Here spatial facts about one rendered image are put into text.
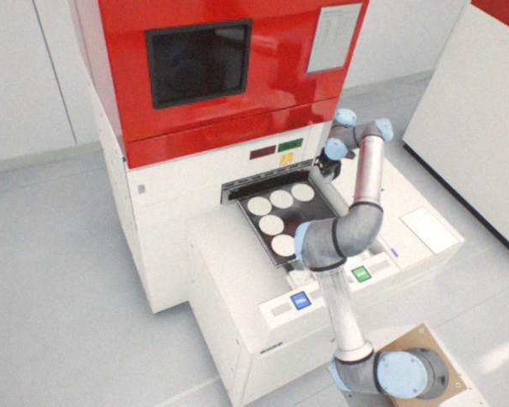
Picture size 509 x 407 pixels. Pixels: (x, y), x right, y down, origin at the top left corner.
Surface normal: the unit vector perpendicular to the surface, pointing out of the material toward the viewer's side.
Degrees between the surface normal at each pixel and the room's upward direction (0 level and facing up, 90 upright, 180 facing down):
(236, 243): 0
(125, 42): 90
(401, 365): 41
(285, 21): 90
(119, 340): 0
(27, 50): 90
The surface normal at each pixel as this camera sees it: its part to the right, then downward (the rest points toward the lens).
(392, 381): -0.48, -0.31
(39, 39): 0.45, 0.71
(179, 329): 0.12, -0.65
